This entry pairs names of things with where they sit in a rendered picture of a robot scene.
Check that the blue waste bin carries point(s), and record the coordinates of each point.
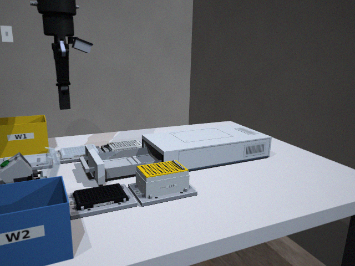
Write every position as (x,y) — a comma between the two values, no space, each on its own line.
(41,234)

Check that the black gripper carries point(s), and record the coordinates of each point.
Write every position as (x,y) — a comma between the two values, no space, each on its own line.
(60,26)

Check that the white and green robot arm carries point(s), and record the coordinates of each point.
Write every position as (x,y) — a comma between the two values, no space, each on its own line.
(63,7)

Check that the yellow waste bin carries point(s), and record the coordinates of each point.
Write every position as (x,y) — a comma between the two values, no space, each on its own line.
(24,134)

